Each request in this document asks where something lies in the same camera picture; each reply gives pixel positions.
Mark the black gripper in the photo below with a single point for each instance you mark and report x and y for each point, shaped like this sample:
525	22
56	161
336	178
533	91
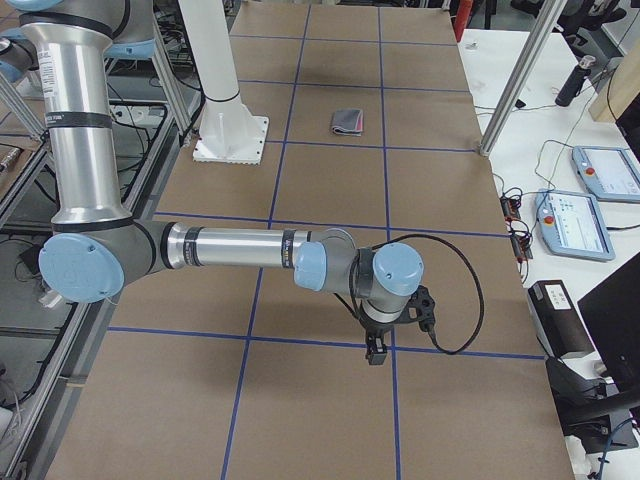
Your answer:
378	330

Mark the pink and grey towel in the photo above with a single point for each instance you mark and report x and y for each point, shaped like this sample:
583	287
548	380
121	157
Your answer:
347	122

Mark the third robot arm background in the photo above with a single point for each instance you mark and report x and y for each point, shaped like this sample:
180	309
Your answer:
19	58

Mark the black labelled box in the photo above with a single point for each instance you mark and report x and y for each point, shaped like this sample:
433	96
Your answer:
558	324

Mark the near teach pendant tablet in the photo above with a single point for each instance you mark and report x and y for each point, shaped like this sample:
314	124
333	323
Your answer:
572	225

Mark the teach pendant tablet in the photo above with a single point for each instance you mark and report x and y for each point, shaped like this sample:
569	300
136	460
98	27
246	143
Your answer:
572	225
609	173

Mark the black monitor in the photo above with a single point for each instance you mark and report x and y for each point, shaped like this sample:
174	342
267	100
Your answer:
611	314

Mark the far teach pendant tablet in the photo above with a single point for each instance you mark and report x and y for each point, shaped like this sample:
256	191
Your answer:
609	173

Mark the black water bottle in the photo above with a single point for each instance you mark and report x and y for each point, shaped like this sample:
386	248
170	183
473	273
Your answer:
574	83

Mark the white power strip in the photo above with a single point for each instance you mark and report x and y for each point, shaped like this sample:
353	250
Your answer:
51	299

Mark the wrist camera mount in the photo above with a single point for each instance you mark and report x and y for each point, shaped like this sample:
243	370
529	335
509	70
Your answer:
420	309

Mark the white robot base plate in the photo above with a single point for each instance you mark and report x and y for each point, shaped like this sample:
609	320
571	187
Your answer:
228	131

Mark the aluminium frame post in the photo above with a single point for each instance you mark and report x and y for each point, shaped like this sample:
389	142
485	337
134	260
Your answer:
533	46

